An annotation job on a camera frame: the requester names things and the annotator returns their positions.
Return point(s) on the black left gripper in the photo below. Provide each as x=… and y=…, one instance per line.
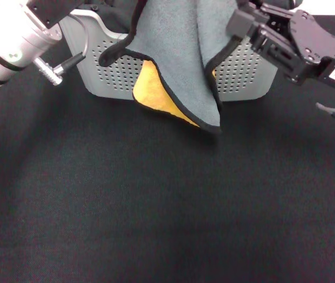
x=52, y=9

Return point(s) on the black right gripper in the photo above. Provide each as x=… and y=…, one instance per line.
x=318, y=50

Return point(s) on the grey yellow towel black trim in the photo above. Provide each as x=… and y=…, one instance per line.
x=179, y=59

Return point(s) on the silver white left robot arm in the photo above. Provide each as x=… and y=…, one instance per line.
x=8, y=44

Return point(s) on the grey perforated plastic storage basket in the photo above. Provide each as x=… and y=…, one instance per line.
x=244, y=76

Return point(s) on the black tablecloth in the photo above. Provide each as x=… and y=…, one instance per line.
x=167, y=206

